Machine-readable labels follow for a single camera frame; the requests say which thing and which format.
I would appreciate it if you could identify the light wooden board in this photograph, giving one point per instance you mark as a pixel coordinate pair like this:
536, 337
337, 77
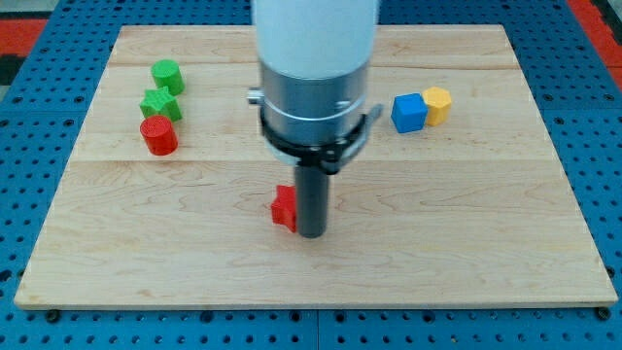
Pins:
474, 213

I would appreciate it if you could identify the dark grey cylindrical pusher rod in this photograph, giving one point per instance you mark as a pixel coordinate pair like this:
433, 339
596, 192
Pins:
311, 197

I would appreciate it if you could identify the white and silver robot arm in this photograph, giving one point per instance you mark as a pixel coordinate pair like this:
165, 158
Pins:
313, 60

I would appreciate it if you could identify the yellow hexagon block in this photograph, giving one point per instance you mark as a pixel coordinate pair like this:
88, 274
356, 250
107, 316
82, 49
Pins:
439, 102

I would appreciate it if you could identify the blue cube block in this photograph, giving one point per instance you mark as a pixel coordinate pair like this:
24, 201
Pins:
409, 112

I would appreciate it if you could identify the red cylinder block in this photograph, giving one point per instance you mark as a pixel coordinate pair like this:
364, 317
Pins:
159, 135

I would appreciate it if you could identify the green star block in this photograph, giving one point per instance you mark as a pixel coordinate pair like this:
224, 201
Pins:
160, 101

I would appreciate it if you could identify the green cylinder block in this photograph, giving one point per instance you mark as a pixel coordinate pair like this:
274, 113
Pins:
167, 73

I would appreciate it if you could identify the red star block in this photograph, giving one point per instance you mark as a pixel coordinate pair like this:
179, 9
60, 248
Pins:
283, 207

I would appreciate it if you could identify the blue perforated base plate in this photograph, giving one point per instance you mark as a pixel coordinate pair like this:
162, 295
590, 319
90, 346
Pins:
47, 101

